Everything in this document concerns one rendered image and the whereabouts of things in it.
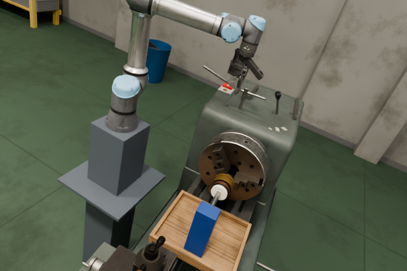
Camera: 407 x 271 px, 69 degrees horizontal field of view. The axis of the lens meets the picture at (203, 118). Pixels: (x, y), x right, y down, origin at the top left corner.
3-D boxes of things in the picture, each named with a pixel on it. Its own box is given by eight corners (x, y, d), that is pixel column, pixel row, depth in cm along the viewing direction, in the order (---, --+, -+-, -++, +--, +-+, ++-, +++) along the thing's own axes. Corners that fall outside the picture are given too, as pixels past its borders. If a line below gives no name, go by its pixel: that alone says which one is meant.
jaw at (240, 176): (238, 166, 134) (264, 174, 131) (237, 175, 136) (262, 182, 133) (232, 179, 125) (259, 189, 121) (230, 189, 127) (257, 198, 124)
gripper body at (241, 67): (231, 70, 142) (238, 46, 136) (247, 76, 141) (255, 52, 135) (226, 74, 136) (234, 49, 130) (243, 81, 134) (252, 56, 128)
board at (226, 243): (180, 195, 144) (181, 189, 142) (249, 229, 136) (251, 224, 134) (148, 241, 118) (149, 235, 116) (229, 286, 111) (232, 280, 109)
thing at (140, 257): (145, 243, 89) (146, 236, 87) (168, 256, 87) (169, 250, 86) (129, 264, 82) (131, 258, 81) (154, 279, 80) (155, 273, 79)
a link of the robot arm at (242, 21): (221, 14, 118) (247, 22, 119) (222, 9, 128) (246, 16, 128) (215, 33, 122) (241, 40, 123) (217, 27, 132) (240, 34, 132)
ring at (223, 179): (219, 166, 128) (212, 178, 120) (239, 175, 126) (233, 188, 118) (214, 181, 132) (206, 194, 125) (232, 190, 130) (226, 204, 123)
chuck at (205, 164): (196, 169, 152) (218, 120, 135) (251, 199, 147) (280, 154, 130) (189, 178, 144) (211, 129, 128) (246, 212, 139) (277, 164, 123)
